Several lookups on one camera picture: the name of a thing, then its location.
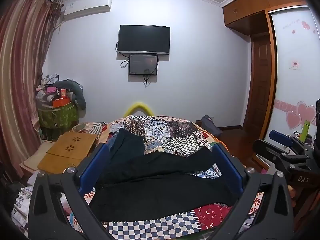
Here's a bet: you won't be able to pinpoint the white air conditioner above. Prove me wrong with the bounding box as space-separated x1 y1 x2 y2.
61 0 112 20

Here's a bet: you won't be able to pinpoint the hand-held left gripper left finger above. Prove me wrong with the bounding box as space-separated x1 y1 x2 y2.
27 143 111 240

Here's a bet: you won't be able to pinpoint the striped red curtain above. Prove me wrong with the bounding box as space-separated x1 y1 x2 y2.
0 0 63 173

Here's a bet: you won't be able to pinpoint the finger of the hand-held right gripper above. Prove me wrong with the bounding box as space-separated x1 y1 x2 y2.
269 129 313 153
252 138 311 167

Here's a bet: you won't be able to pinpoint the black wall television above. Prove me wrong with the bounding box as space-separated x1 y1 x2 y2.
117 24 171 55

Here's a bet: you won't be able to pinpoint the pile of white boxes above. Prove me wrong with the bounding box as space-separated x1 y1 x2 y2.
10 180 35 229

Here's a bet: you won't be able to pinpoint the black pants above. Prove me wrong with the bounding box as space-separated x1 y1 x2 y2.
89 146 242 222

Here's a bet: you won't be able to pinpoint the folded dark teal pants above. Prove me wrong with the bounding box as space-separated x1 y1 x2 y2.
109 128 145 165

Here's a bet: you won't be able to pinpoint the black monitor cable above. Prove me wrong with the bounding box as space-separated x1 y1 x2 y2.
141 68 159 88

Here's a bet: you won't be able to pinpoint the green bottle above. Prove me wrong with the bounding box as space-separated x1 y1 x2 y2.
299 120 311 142

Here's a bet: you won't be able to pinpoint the orange box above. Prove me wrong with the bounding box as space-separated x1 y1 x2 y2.
51 97 71 108

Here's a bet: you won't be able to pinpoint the dark bag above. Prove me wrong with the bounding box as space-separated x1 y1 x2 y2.
200 115 223 137

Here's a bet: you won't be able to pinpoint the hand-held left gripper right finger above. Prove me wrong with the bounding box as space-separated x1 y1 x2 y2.
212 142 294 240

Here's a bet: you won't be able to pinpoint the wooden lap desk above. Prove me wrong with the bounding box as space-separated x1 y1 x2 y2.
37 132 98 174

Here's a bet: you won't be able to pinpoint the wooden wardrobe with heart stickers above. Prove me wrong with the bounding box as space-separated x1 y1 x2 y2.
222 0 320 165

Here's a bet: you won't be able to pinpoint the grey plush pillow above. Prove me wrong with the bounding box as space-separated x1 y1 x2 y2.
53 80 87 110

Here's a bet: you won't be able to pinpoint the small black wall monitor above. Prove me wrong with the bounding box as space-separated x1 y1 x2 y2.
128 54 158 76

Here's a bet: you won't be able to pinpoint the green patterned storage box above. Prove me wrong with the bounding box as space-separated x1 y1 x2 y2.
37 100 80 140

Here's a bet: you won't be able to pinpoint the yellow curved tube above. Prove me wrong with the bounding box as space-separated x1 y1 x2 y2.
123 101 156 118

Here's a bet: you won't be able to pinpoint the patchwork printed blanket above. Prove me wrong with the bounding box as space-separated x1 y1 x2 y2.
57 115 265 240

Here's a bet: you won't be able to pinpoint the blue folded cloth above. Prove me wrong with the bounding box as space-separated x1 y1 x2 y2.
107 134 119 153

